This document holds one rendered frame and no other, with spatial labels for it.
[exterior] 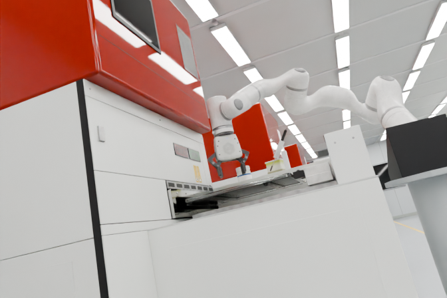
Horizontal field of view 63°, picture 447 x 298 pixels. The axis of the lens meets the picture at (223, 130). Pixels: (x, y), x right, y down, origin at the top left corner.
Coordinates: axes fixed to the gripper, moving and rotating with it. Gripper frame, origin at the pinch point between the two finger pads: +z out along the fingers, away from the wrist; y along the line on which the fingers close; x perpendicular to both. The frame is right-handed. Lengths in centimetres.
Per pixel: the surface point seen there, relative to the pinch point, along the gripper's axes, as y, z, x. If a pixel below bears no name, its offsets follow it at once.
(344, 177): 14, 14, -52
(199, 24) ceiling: 48, -176, 170
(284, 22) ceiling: 142, -177, 178
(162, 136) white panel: -25.2, -15.7, -11.5
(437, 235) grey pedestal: 61, 37, -23
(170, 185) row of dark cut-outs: -25.6, 2.2, -12.7
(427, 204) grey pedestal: 61, 27, -23
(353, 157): 18, 10, -54
